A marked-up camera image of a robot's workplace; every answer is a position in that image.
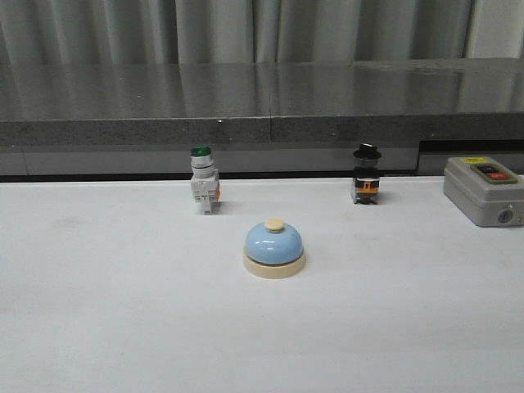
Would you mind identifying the blue cream call bell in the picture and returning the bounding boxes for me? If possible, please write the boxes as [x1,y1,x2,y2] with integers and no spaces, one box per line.
[243,218,306,279]

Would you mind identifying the grey stone counter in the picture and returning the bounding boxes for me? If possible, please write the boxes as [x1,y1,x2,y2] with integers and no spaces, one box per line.
[1,58,523,178]

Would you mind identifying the grey push button box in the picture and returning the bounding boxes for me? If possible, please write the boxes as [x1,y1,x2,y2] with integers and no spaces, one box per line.
[443,156,523,228]

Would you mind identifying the grey curtain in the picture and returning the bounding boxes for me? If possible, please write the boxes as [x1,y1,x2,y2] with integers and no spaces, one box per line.
[1,1,523,65]

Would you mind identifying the green push button switch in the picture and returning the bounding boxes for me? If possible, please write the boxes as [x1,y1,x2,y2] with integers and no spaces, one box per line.
[190,146,220,215]

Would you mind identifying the black selector knob switch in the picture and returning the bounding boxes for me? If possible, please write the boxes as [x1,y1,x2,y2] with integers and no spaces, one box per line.
[350,143,382,205]

